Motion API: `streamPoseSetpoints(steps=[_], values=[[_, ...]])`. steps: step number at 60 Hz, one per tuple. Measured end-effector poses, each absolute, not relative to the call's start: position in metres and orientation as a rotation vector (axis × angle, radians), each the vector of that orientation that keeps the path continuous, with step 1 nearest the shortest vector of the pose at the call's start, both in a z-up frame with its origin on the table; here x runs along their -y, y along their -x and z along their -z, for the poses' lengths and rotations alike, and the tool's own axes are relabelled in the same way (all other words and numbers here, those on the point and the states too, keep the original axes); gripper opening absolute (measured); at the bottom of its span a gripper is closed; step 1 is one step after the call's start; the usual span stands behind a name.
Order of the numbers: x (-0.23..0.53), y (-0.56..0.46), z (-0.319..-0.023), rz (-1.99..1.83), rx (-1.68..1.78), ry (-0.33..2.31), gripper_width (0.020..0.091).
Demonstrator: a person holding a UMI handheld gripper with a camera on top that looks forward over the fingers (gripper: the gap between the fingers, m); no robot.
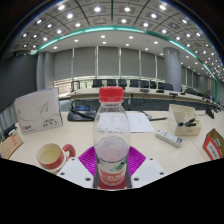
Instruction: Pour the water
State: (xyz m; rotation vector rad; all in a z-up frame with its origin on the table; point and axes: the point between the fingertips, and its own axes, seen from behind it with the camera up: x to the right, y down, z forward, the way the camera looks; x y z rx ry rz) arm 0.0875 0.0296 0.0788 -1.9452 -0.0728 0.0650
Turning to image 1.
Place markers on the group of round ceiling lights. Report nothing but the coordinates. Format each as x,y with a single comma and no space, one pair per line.
97,9

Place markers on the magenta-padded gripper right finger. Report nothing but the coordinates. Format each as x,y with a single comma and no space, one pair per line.
148,171

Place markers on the open cardboard box red side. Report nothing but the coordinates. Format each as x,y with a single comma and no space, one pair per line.
211,146

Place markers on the black pen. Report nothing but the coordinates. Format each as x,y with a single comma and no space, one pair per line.
156,118

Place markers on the white desk organizer box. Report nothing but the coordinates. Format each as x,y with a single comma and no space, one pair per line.
185,130

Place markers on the white paper ream box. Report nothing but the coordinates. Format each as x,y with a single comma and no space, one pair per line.
38,111

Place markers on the brown paper envelope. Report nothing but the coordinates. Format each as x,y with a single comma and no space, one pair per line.
10,145

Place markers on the row of black office chairs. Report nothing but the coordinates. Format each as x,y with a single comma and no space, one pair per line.
134,83

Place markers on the red floral ceramic mug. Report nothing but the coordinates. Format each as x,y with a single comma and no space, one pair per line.
50,156

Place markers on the white paper sheet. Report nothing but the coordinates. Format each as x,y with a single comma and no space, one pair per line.
140,122

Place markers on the black rectangular case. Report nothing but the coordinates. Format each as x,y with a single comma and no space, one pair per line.
8,130

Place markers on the group of black table microphones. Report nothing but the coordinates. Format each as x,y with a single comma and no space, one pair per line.
144,90

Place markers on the white remote control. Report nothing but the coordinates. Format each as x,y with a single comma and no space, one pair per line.
169,138

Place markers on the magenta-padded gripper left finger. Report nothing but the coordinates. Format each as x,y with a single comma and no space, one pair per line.
76,171

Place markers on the clear red-capped water bottle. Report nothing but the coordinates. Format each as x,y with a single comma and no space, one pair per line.
111,133

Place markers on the black desk microphone base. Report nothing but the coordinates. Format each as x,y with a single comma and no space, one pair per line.
210,113

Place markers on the black binder clips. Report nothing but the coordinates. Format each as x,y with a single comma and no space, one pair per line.
187,122

